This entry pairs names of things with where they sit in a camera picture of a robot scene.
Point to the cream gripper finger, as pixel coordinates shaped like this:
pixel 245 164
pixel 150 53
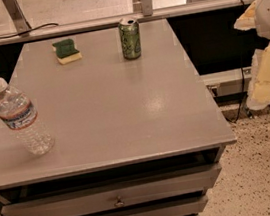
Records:
pixel 247 20
pixel 259 87

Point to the clear plastic water bottle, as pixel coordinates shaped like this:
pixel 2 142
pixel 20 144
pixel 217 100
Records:
pixel 20 115

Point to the green and yellow sponge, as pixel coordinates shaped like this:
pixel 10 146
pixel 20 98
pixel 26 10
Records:
pixel 66 52

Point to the top drawer knob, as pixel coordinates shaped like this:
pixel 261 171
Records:
pixel 119 202

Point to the grey drawer cabinet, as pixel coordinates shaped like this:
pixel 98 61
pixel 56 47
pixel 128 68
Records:
pixel 146 130

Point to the green soda can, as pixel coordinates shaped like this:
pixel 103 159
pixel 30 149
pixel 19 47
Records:
pixel 130 38

